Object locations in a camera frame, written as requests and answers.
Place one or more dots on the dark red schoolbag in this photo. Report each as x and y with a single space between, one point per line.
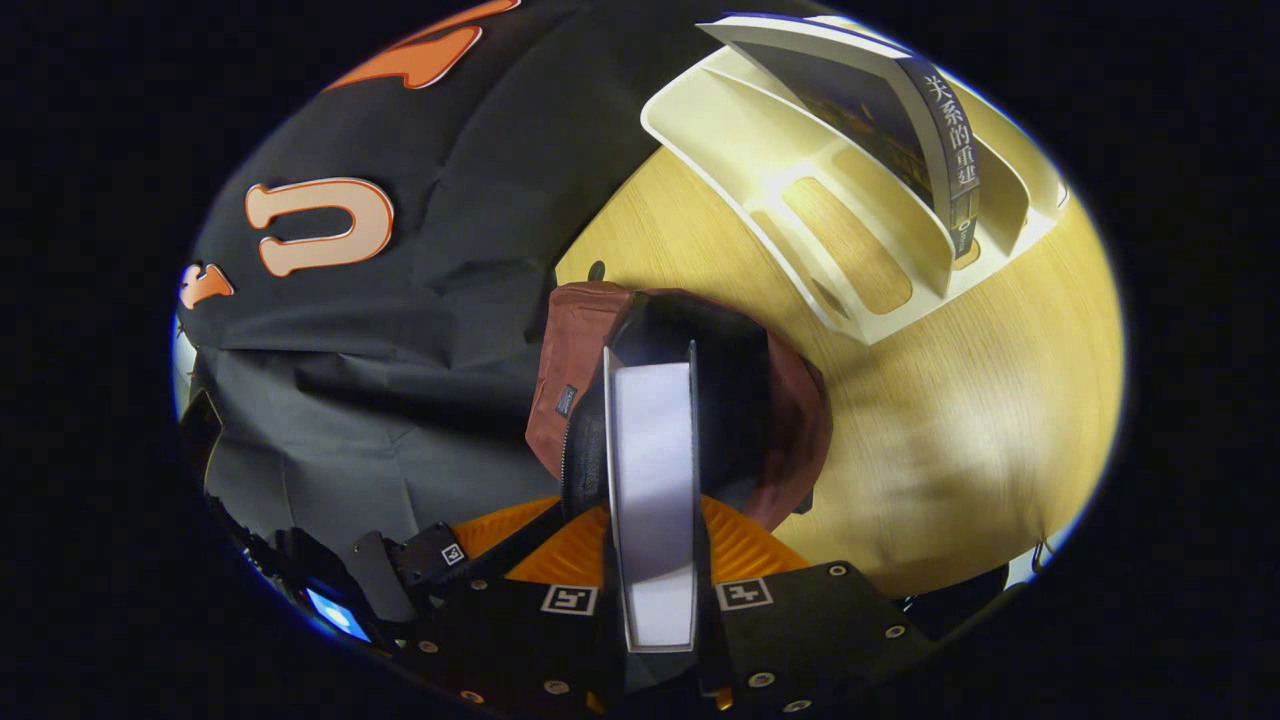
580 350

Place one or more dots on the blue spine book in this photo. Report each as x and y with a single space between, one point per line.
860 110

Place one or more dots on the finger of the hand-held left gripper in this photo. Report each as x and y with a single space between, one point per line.
435 560
382 580

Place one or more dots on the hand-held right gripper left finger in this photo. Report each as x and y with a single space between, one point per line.
510 640

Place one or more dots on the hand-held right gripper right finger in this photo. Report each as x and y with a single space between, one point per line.
800 640

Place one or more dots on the white bookshelf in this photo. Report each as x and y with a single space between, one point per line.
720 130

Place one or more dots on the white cover book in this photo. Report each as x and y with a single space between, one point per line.
650 480

